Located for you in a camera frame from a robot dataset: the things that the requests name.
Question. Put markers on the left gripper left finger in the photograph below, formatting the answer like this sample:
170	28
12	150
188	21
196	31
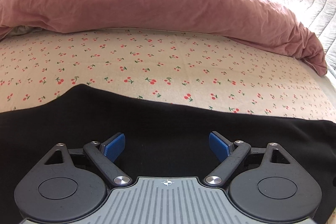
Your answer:
103	157

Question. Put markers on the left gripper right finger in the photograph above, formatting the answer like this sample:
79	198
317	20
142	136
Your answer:
230	154

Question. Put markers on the black pants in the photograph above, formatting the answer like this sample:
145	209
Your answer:
161	139

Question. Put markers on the cherry print cloth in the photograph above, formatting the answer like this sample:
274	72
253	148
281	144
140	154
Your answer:
210	72

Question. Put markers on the pink duvet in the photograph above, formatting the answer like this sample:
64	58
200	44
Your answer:
262	24

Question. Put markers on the grey quilted headboard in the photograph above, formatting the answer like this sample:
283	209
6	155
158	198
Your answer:
319	17

